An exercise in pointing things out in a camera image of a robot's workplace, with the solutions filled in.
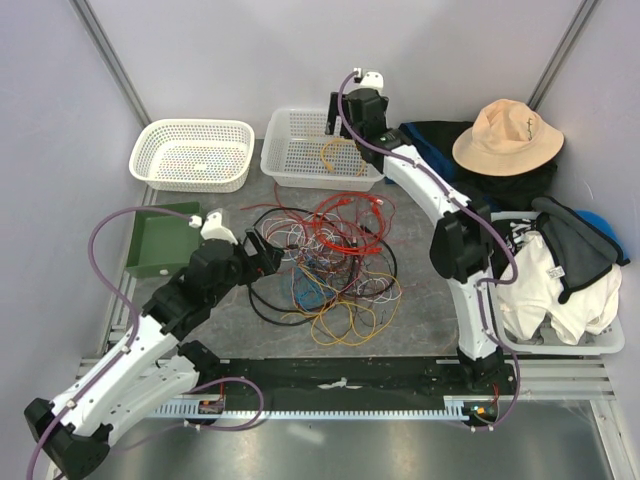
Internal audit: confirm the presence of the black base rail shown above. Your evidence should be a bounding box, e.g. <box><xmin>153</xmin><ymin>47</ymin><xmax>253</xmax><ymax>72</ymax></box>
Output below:
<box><xmin>198</xmin><ymin>357</ymin><xmax>516</xmax><ymax>413</ymax></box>

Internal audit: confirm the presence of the black printed shirt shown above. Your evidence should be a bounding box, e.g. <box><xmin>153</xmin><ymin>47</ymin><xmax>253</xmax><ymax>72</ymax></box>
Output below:
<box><xmin>494</xmin><ymin>219</ymin><xmax>536</xmax><ymax>254</ymax></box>

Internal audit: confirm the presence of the rounded white perforated basket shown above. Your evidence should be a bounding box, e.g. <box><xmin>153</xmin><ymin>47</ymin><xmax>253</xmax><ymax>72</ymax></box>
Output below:
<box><xmin>128</xmin><ymin>119</ymin><xmax>255</xmax><ymax>193</ymax></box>

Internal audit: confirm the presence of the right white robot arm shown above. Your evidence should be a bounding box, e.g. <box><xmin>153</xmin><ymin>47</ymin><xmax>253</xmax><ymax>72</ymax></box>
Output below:
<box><xmin>326</xmin><ymin>88</ymin><xmax>516</xmax><ymax>394</ymax></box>

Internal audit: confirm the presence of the thin yellow wire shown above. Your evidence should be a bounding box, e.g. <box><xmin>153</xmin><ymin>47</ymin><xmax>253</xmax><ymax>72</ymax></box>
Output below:
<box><xmin>279</xmin><ymin>272</ymin><xmax>402</xmax><ymax>348</ymax></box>

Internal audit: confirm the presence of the blue and black garment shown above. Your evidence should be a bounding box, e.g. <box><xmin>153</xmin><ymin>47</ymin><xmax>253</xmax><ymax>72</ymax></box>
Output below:
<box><xmin>400</xmin><ymin>121</ymin><xmax>558</xmax><ymax>212</ymax></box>

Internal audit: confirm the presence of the yellow ethernet patch cable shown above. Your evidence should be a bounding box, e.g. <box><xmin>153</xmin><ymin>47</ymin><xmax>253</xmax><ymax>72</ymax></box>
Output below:
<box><xmin>320</xmin><ymin>138</ymin><xmax>368</xmax><ymax>178</ymax></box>

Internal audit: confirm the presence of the thick black cable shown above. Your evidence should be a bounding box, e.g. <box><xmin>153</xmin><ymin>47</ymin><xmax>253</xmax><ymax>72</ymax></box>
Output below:
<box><xmin>248</xmin><ymin>207</ymin><xmax>399</xmax><ymax>327</ymax></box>

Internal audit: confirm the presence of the white laundry basket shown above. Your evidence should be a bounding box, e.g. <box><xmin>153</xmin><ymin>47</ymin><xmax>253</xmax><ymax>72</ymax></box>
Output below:
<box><xmin>489</xmin><ymin>211</ymin><xmax>625</xmax><ymax>356</ymax></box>

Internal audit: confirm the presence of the aluminium corner post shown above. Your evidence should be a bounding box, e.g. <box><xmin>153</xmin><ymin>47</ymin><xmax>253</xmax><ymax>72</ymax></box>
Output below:
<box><xmin>527</xmin><ymin>0</ymin><xmax>601</xmax><ymax>110</ymax></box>
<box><xmin>69</xmin><ymin>0</ymin><xmax>151</xmax><ymax>127</ymax></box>

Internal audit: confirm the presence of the thin dark red wire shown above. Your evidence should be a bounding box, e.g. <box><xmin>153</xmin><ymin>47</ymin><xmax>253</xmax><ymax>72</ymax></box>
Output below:
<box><xmin>239</xmin><ymin>182</ymin><xmax>331</xmax><ymax>271</ymax></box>

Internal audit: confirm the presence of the green plastic tray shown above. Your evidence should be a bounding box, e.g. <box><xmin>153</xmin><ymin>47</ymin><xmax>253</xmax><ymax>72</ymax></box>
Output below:
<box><xmin>125</xmin><ymin>211</ymin><xmax>201</xmax><ymax>279</ymax></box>

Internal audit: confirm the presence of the aluminium corner post right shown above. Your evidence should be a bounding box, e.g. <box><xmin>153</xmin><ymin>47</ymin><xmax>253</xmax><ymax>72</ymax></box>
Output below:
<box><xmin>527</xmin><ymin>0</ymin><xmax>601</xmax><ymax>110</ymax></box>

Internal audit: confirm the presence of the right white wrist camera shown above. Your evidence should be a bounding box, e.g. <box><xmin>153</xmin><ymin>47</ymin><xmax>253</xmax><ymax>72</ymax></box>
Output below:
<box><xmin>353</xmin><ymin>68</ymin><xmax>384</xmax><ymax>93</ymax></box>

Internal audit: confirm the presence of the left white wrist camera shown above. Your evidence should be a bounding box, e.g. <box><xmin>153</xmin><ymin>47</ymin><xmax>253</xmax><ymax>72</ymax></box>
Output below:
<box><xmin>188</xmin><ymin>208</ymin><xmax>238</xmax><ymax>245</ymax></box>

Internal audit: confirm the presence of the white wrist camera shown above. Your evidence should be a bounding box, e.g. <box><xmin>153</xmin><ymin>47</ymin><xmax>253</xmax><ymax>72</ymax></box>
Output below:
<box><xmin>353</xmin><ymin>68</ymin><xmax>384</xmax><ymax>93</ymax></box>
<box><xmin>188</xmin><ymin>208</ymin><xmax>238</xmax><ymax>245</ymax></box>

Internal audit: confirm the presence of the aluminium corner post left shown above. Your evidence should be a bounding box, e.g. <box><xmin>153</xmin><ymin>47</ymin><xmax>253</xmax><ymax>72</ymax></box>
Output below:
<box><xmin>69</xmin><ymin>0</ymin><xmax>151</xmax><ymax>127</ymax></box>

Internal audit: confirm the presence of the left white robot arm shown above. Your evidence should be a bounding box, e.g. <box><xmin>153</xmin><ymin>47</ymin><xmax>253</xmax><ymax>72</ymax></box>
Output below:
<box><xmin>24</xmin><ymin>229</ymin><xmax>284</xmax><ymax>479</ymax></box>

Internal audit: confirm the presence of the thin white wire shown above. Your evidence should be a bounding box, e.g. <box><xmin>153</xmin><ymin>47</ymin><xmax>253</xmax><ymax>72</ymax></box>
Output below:
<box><xmin>262</xmin><ymin>217</ymin><xmax>404</xmax><ymax>306</ymax></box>

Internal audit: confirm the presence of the white shirt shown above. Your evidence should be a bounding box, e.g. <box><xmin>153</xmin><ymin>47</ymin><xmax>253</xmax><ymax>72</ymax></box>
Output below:
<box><xmin>497</xmin><ymin>230</ymin><xmax>624</xmax><ymax>346</ymax></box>

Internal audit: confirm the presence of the red ethernet cable large loop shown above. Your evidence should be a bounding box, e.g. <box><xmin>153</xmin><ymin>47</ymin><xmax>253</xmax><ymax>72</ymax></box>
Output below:
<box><xmin>311</xmin><ymin>192</ymin><xmax>387</xmax><ymax>256</ymax></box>

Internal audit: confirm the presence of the beige bucket hat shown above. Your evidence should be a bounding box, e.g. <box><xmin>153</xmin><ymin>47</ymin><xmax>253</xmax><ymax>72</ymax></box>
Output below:
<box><xmin>452</xmin><ymin>99</ymin><xmax>564</xmax><ymax>177</ymax></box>

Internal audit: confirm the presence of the rectangular white perforated basket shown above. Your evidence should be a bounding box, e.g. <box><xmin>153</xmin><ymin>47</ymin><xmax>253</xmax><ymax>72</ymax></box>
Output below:
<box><xmin>260</xmin><ymin>108</ymin><xmax>383</xmax><ymax>192</ymax></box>

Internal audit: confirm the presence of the thin pink wire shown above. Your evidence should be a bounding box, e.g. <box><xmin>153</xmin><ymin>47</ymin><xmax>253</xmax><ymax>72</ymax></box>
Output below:
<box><xmin>299</xmin><ymin>209</ymin><xmax>421</xmax><ymax>301</ymax></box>

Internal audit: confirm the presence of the grey black-trimmed garment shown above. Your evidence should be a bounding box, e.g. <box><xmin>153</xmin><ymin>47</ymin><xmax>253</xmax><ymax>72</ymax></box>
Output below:
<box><xmin>531</xmin><ymin>196</ymin><xmax>630</xmax><ymax>304</ymax></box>

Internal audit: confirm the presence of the thin brown wire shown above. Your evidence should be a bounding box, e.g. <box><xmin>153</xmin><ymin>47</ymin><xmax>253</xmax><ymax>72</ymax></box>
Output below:
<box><xmin>289</xmin><ymin>244</ymin><xmax>396</xmax><ymax>311</ymax></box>

